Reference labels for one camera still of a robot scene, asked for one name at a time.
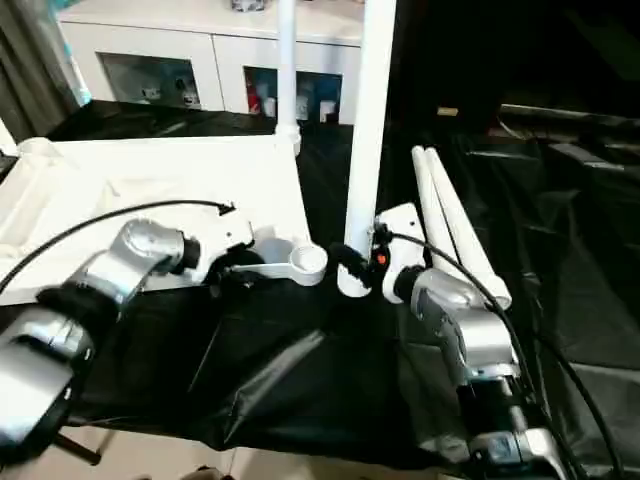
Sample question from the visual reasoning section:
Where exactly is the white plastic table top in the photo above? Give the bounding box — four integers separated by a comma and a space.
0, 134, 331, 307

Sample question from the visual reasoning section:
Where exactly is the white plastic table leg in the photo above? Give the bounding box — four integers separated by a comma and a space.
422, 145, 514, 311
273, 0, 304, 152
410, 144, 467, 262
335, 0, 400, 300

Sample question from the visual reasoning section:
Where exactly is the black mat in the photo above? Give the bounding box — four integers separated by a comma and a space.
0, 97, 640, 480

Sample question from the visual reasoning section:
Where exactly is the white cabinet with glass doors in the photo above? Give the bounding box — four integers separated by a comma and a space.
57, 0, 365, 126

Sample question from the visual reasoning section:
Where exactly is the teal patterned hanging cloth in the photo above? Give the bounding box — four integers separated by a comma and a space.
60, 27, 95, 110

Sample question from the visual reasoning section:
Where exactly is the grey curtain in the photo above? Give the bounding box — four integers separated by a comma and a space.
0, 0, 85, 145

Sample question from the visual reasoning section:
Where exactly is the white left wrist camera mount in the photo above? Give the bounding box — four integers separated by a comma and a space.
191, 209, 255, 287

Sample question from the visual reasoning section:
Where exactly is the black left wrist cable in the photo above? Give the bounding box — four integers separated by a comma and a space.
0, 199, 237, 297

